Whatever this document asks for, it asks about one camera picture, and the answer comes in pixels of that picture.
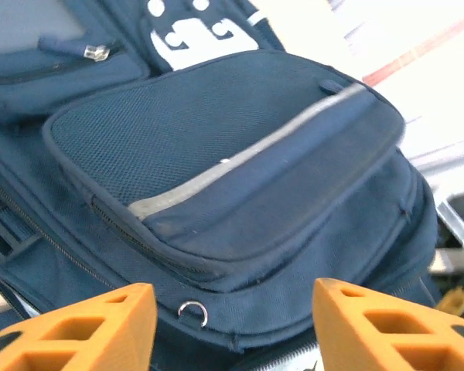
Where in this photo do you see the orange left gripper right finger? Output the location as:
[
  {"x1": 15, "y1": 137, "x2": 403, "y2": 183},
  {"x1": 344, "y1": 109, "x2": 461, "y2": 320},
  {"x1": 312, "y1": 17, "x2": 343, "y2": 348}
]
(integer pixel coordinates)
[{"x1": 312, "y1": 277, "x2": 464, "y2": 371}]

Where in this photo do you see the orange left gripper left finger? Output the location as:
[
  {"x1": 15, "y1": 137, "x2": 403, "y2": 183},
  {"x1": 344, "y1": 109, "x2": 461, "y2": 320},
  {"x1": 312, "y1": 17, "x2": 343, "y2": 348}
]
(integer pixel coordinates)
[{"x1": 0, "y1": 283, "x2": 159, "y2": 371}]

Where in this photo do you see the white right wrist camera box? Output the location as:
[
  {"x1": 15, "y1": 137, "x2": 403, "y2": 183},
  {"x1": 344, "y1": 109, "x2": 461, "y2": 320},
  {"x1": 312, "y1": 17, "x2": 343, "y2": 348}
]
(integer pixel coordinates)
[{"x1": 435, "y1": 188, "x2": 464, "y2": 248}]

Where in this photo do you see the navy blue backpack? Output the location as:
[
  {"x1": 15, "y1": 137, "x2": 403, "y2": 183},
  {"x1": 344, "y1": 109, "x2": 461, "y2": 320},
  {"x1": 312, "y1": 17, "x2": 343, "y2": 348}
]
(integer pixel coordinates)
[{"x1": 0, "y1": 0, "x2": 442, "y2": 371}]

